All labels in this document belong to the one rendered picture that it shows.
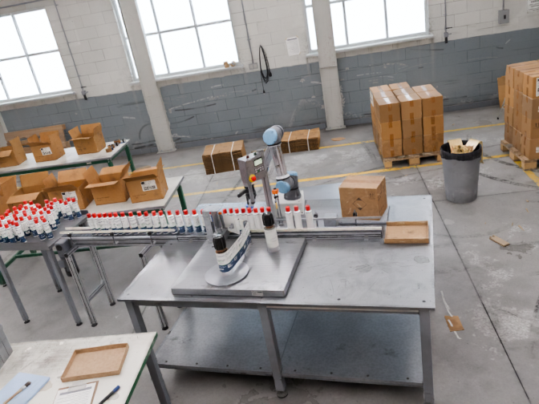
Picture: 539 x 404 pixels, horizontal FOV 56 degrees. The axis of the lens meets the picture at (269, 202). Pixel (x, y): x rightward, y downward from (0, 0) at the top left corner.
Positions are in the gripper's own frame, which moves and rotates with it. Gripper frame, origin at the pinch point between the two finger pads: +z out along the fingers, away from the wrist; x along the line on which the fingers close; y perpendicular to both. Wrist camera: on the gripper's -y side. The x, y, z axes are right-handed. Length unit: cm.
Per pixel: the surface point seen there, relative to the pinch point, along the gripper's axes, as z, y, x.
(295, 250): 2, 43, -80
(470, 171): 51, 218, 137
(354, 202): -10, 89, -36
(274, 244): -4, 29, -79
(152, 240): 5, -80, -32
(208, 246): 2, -25, -60
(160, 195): 7, -106, 71
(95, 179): -12, -179, 90
